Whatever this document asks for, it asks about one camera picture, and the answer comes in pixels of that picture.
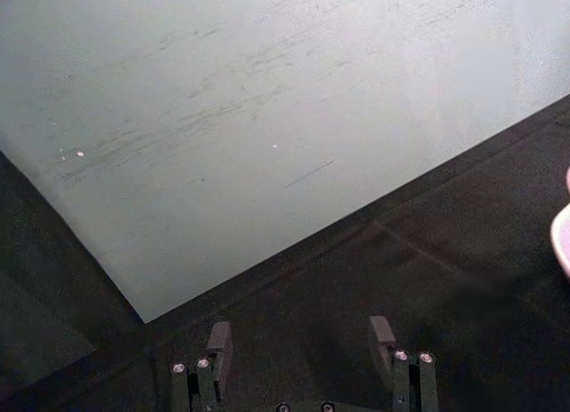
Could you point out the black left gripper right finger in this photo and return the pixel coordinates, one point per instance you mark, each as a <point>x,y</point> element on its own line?
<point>412,378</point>

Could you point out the black table cloth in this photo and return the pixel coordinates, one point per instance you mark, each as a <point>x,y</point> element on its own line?
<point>401,269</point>

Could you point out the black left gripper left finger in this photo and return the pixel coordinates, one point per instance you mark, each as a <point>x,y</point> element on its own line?
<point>209,376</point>

